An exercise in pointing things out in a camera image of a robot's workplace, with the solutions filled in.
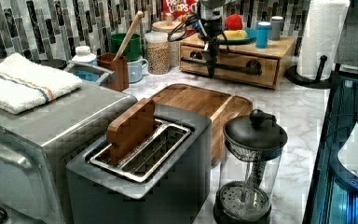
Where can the Froot Loops cereal box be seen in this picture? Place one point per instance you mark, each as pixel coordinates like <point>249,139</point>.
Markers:
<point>178,8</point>

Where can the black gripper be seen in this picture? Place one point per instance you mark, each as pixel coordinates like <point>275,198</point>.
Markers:
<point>210,23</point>

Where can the blue plate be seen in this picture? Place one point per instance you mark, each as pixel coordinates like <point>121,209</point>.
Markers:
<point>251,32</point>

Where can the wooden toast piece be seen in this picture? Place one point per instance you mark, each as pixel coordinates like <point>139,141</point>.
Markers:
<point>130,129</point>

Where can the silver toaster oven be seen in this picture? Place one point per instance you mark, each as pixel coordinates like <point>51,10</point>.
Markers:
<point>36,145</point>

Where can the grey toaster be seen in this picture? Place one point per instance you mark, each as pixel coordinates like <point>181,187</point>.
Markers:
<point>165,180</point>

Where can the white striped towel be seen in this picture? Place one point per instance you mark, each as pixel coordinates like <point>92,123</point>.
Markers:
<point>25,84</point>

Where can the wooden cutting board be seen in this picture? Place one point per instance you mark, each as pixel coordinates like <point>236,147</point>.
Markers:
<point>218,106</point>

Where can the black glass French press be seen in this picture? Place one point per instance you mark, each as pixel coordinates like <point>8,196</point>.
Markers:
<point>253,147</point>

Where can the paper towel roll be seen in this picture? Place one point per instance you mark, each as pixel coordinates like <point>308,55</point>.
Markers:
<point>321,36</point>

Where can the black paper towel holder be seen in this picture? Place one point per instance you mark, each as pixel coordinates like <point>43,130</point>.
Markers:
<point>314,83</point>

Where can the brown wooden utensil holder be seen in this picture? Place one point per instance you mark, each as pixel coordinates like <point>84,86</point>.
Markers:
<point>120,68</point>

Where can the green container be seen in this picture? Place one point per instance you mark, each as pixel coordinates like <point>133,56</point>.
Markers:
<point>133,50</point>

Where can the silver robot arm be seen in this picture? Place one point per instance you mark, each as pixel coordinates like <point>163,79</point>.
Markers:
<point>209,4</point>

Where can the white lidded bottle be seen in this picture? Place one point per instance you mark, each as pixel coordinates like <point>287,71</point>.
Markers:
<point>84,55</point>

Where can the yellow banana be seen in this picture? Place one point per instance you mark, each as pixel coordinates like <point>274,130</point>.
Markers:
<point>233,35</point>

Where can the glass jar of grains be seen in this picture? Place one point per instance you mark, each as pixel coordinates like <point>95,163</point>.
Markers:
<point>158,52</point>

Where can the wooden drawer with black handle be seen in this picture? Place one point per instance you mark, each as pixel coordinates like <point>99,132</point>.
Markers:
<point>252,70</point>

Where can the light blue mug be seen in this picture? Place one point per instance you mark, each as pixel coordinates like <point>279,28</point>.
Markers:
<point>136,69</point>

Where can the blue cup with white lid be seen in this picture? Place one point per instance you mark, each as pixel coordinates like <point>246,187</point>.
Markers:
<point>262,34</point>

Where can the grey shaker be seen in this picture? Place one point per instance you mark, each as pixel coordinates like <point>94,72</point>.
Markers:
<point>275,28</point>

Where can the wooden drawer cabinet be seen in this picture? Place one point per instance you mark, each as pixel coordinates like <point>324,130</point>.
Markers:
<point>282,50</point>

